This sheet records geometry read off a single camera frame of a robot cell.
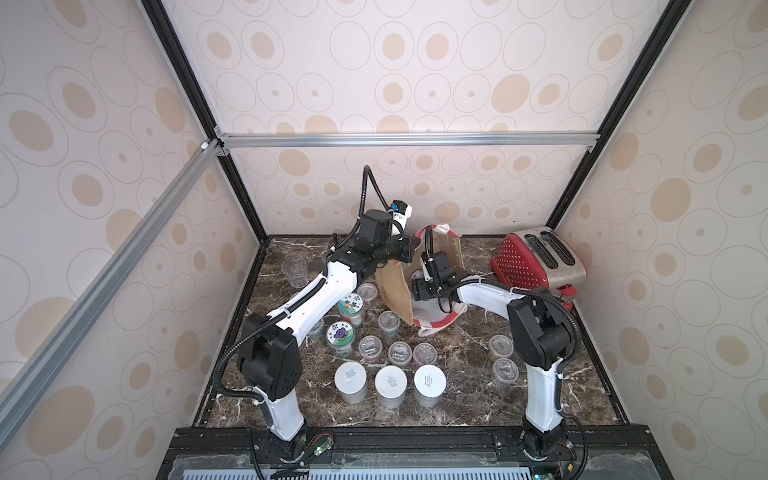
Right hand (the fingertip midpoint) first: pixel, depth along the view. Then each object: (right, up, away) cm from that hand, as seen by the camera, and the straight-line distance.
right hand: (434, 283), depth 101 cm
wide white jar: (-25, -23, -26) cm, 43 cm away
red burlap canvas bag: (-13, +2, -13) cm, 19 cm away
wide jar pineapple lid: (-27, -6, -11) cm, 30 cm away
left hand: (-4, +13, -23) cm, 27 cm away
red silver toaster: (+29, +8, -14) cm, 33 cm away
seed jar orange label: (-12, -19, -18) cm, 28 cm away
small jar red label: (-21, -17, -17) cm, 32 cm away
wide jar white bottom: (-15, -23, -27) cm, 38 cm away
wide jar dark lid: (-5, -23, -26) cm, 36 cm away
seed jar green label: (-15, -11, -11) cm, 22 cm away
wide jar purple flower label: (-29, -14, -17) cm, 36 cm away
